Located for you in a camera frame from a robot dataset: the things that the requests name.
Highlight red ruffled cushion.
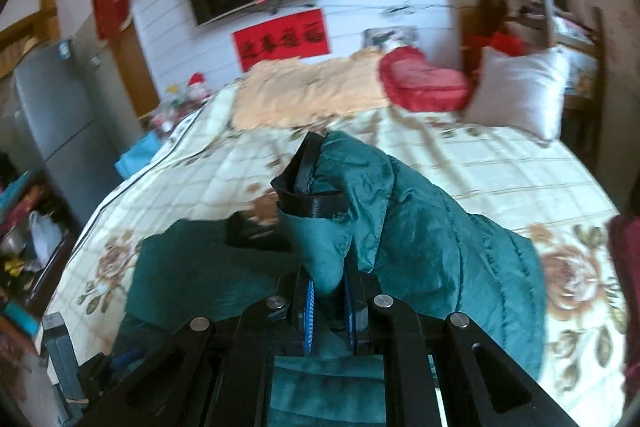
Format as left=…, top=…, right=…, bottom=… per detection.
left=378, top=46, right=473, bottom=112

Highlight white pillow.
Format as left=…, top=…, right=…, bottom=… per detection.
left=464, top=46, right=571, bottom=142

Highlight red cloth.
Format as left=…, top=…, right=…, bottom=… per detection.
left=462, top=31, right=527, bottom=58

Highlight white plastic bag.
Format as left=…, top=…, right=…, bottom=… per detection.
left=29, top=211, right=63, bottom=265

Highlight teal cushion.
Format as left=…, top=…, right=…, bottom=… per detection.
left=0, top=172, right=46, bottom=228

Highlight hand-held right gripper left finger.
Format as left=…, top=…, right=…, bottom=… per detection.
left=75, top=264, right=317, bottom=427

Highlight grey refrigerator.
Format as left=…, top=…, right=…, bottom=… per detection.
left=12, top=38, right=121, bottom=228

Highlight red wall banner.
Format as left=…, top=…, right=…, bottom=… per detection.
left=231, top=8, right=332, bottom=72

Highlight beige ruffled pillow cover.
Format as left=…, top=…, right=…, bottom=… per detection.
left=231, top=47, right=396, bottom=130

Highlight floral checked bed blanket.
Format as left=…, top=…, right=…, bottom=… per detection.
left=45, top=84, right=631, bottom=408

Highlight wooden chair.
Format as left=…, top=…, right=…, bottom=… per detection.
left=472, top=0, right=606, bottom=172

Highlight framed photo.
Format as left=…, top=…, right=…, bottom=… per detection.
left=364, top=27, right=418, bottom=51

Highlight cluttered bottles and jars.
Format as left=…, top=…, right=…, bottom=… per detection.
left=150, top=82, right=211, bottom=132

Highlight blue paper bag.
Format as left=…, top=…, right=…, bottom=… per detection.
left=115, top=134, right=166, bottom=180

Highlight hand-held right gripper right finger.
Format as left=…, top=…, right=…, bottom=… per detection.
left=342, top=269, right=576, bottom=427

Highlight dark green quilted jacket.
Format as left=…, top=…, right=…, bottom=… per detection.
left=112, top=129, right=548, bottom=427

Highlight teal box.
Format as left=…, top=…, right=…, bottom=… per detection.
left=0, top=302, right=38, bottom=333

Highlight maroon cloth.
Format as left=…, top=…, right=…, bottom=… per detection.
left=607, top=214, right=640, bottom=408

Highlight wooden door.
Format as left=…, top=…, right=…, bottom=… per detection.
left=121, top=0, right=161, bottom=118

